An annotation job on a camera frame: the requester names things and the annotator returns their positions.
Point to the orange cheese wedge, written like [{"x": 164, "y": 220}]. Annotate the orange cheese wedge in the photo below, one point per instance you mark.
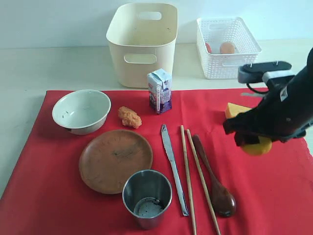
[{"x": 232, "y": 110}]

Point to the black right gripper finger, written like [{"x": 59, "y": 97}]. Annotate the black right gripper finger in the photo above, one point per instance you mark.
[
  {"x": 242, "y": 139},
  {"x": 240, "y": 123}
]

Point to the brown round plate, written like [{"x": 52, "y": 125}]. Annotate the brown round plate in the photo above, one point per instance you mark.
[{"x": 110, "y": 159}]

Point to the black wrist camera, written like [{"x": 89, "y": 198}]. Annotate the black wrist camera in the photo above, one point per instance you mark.
[{"x": 263, "y": 72}]

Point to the red tablecloth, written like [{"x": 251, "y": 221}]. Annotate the red tablecloth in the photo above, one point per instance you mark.
[{"x": 46, "y": 196}]

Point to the cream plastic bin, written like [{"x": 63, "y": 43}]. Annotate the cream plastic bin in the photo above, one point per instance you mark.
[{"x": 142, "y": 38}]

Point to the silver table knife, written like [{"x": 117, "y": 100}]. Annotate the silver table knife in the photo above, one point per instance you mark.
[{"x": 170, "y": 155}]

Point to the white perforated plastic basket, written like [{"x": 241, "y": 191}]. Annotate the white perforated plastic basket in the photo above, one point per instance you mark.
[{"x": 215, "y": 31}]

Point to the wooden chopstick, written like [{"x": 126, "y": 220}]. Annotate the wooden chopstick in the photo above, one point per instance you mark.
[
  {"x": 190, "y": 194},
  {"x": 218, "y": 232}
]

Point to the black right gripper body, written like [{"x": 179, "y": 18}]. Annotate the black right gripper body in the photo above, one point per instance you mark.
[{"x": 287, "y": 109}]

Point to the left wooden chopstick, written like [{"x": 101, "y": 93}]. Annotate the left wooden chopstick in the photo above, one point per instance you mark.
[{"x": 190, "y": 194}]

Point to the red sausage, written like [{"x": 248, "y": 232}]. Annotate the red sausage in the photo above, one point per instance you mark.
[{"x": 208, "y": 48}]

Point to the stainless steel cup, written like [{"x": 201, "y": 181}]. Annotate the stainless steel cup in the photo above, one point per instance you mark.
[{"x": 147, "y": 194}]

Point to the right wooden chopstick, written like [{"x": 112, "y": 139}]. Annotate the right wooden chopstick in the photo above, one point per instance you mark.
[{"x": 218, "y": 232}]

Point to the dark wooden spoon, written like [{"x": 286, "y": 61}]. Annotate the dark wooden spoon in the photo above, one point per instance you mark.
[{"x": 223, "y": 202}]

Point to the pale green bowl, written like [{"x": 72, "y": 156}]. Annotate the pale green bowl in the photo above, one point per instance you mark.
[{"x": 82, "y": 112}]

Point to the brown egg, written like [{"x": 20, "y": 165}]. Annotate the brown egg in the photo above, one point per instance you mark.
[{"x": 227, "y": 48}]

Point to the fried chicken nugget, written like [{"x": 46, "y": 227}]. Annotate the fried chicken nugget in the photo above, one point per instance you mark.
[{"x": 129, "y": 117}]

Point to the small milk carton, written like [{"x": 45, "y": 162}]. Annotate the small milk carton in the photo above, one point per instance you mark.
[{"x": 160, "y": 87}]

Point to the yellow lemon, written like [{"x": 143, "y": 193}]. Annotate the yellow lemon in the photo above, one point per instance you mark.
[{"x": 263, "y": 147}]

